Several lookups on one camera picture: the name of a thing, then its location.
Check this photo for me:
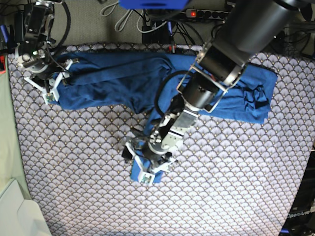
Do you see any black power strip red switch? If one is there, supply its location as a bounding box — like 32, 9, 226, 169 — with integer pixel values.
183, 9, 230, 21

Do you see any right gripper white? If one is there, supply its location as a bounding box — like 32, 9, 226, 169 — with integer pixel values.
23, 59, 79, 104

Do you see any blue handled clamp left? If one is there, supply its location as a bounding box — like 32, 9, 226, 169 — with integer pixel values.
0, 24, 14, 49

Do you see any black OpenArm box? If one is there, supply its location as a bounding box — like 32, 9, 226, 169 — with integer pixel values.
279, 150, 315, 236

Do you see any blue box at top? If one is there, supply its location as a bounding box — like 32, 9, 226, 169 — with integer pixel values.
119, 0, 189, 9

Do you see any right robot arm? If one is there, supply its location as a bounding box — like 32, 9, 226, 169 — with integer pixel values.
15, 0, 79, 104

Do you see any grey looped cable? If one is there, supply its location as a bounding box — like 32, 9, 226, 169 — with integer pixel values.
100, 0, 138, 32

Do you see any fan-patterned tablecloth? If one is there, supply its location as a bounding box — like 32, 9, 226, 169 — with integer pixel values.
7, 53, 315, 236

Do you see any red black table clamp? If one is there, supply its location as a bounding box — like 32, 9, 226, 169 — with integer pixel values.
168, 44, 176, 54

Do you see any white bin at corner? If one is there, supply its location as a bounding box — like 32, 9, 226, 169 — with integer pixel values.
0, 178, 51, 236

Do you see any blue long-sleeve T-shirt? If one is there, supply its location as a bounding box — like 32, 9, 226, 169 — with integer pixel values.
53, 51, 279, 185

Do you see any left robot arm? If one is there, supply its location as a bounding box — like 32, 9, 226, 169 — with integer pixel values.
122, 0, 308, 185

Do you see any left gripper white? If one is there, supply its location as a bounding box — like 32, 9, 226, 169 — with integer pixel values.
122, 141, 177, 184

